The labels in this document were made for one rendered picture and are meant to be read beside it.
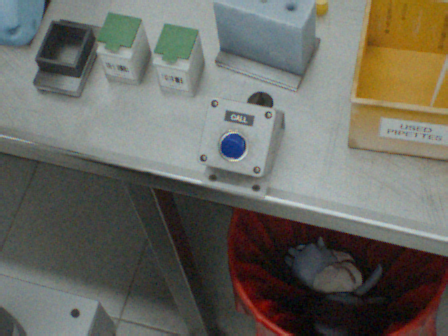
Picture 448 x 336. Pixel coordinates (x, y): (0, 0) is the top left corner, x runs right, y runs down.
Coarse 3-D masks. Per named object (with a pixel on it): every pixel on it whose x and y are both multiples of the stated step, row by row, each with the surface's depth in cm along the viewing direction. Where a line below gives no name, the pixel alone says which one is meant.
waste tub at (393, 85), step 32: (384, 0) 90; (416, 0) 89; (384, 32) 95; (416, 32) 94; (384, 64) 96; (416, 64) 96; (352, 96) 84; (384, 96) 95; (416, 96) 94; (352, 128) 89; (384, 128) 88; (416, 128) 87
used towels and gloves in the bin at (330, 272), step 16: (320, 240) 158; (288, 256) 157; (304, 256) 157; (320, 256) 157; (336, 256) 159; (288, 272) 158; (304, 272) 156; (320, 272) 157; (336, 272) 155; (352, 272) 156; (304, 288) 157; (320, 288) 156; (336, 288) 154; (352, 288) 154; (368, 288) 154; (320, 304) 153; (336, 304) 152; (352, 304) 151; (368, 304) 154; (384, 304) 155; (320, 320) 151; (336, 320) 151; (352, 320) 151; (368, 320) 152
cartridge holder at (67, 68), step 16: (48, 32) 99; (64, 32) 101; (80, 32) 100; (96, 32) 101; (48, 48) 99; (64, 48) 100; (80, 48) 98; (96, 48) 101; (48, 64) 98; (64, 64) 97; (80, 64) 98; (48, 80) 99; (64, 80) 98; (80, 80) 98
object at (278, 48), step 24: (216, 0) 91; (240, 0) 91; (288, 0) 90; (312, 0) 90; (216, 24) 95; (240, 24) 93; (264, 24) 91; (288, 24) 89; (312, 24) 92; (240, 48) 97; (264, 48) 95; (288, 48) 93; (312, 48) 96; (264, 72) 97; (288, 72) 97
